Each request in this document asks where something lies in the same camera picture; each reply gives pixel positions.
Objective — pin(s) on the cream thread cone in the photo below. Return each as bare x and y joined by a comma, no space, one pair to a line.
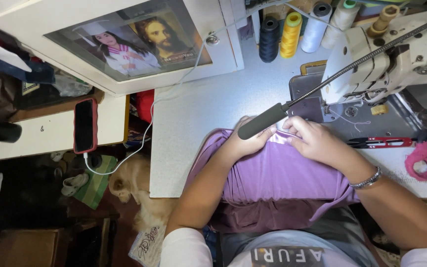
337,26

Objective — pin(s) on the white side table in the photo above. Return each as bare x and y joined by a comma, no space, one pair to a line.
43,131

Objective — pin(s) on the phone in red case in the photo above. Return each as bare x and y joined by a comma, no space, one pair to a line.
85,126

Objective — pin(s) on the navy thread cone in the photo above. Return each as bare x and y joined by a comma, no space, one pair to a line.
269,40

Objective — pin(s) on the brown cardboard box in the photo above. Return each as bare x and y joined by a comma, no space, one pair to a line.
28,248

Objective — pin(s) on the person's left hand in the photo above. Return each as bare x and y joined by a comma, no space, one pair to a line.
248,146

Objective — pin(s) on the white cabinet with framed pictures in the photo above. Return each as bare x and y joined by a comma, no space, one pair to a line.
124,44

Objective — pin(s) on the purple satin fabric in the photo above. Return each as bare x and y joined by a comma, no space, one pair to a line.
280,178

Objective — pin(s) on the clear plastic bag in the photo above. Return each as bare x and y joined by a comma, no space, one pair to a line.
70,86

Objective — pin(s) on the cream industrial sewing machine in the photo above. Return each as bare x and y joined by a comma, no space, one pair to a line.
365,63

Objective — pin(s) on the grey printed cloth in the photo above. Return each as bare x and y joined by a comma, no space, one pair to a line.
148,246

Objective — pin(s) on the red thread snips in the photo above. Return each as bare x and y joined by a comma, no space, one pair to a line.
384,142

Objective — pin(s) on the white sandal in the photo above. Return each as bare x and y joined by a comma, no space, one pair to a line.
73,184

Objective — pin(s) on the beige empty spool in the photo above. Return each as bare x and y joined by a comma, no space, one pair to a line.
382,20

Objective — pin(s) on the person's right hand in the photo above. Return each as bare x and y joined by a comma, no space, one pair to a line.
324,146

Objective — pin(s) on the green striped mat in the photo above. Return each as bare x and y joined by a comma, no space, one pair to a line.
96,185

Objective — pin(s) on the white thread cone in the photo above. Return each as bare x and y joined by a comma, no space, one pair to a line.
315,29

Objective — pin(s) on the yellow thread cone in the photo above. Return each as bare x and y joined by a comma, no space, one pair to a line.
290,37

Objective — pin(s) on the tan dog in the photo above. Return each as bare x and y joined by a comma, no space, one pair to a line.
143,193

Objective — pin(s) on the grey gooseneck lamp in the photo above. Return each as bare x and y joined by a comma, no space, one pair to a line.
260,124

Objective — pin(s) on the red cloth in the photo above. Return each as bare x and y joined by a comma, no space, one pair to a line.
145,105

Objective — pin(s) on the person's white printed shirt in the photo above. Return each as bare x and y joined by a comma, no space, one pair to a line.
272,250

